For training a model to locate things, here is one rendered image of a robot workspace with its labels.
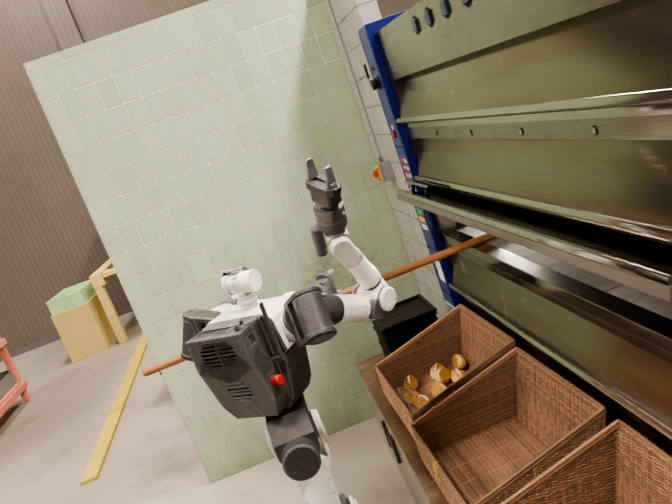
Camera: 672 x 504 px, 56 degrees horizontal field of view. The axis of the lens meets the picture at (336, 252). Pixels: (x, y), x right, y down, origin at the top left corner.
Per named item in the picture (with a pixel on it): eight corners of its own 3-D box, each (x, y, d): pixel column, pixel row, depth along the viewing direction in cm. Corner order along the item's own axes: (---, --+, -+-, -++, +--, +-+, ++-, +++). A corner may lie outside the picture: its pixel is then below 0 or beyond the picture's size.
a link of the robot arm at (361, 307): (396, 322, 200) (348, 327, 184) (365, 317, 209) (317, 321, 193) (398, 286, 200) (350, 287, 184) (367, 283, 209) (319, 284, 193)
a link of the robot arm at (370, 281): (370, 251, 192) (400, 288, 204) (346, 249, 199) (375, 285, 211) (355, 279, 188) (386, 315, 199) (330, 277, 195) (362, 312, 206)
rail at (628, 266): (396, 193, 279) (401, 193, 279) (669, 288, 105) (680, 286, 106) (396, 189, 279) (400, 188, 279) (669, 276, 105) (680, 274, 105)
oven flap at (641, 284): (397, 199, 280) (440, 193, 282) (669, 302, 106) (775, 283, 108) (396, 193, 279) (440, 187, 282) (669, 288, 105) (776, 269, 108)
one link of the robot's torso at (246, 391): (300, 431, 174) (253, 314, 167) (207, 437, 191) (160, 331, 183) (342, 375, 200) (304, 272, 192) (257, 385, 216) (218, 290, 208)
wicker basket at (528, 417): (537, 409, 238) (517, 343, 232) (632, 488, 183) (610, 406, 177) (419, 460, 233) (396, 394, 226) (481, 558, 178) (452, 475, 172)
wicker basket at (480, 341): (478, 354, 296) (461, 301, 290) (537, 402, 242) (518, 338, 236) (383, 394, 291) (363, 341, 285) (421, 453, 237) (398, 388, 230)
